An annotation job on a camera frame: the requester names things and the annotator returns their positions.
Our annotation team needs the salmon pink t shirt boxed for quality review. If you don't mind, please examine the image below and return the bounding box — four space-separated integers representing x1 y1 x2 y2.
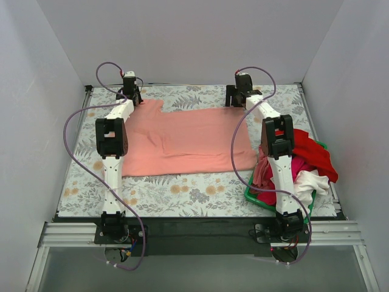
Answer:
122 100 257 176

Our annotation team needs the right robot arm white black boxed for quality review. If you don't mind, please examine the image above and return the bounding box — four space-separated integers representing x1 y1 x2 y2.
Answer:
225 69 304 242

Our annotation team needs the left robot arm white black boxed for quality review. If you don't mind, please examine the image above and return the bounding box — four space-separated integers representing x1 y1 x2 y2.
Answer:
95 71 142 243

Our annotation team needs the dusty pink t shirt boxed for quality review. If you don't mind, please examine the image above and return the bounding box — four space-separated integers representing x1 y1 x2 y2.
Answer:
252 146 274 190

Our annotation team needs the red t shirt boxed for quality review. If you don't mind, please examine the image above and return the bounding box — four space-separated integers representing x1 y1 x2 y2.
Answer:
293 129 339 183

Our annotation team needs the magenta t shirt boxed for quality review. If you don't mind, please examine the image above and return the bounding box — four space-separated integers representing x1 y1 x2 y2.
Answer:
256 156 315 206

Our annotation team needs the floral patterned table mat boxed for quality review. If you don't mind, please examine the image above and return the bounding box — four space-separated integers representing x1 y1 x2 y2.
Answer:
59 85 338 218

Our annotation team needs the green plastic basket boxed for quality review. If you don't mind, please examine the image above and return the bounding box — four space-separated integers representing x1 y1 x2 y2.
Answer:
249 137 338 212

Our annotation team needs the white t shirt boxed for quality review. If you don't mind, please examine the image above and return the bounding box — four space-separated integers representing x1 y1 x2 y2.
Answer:
294 170 330 208

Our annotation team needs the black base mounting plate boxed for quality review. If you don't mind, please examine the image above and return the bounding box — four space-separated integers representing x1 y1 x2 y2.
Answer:
94 217 308 257

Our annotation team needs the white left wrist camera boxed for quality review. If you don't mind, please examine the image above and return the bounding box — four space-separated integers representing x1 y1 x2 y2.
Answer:
120 71 136 78

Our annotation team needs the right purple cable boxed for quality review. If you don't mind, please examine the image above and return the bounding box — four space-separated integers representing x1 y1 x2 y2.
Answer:
230 66 313 266

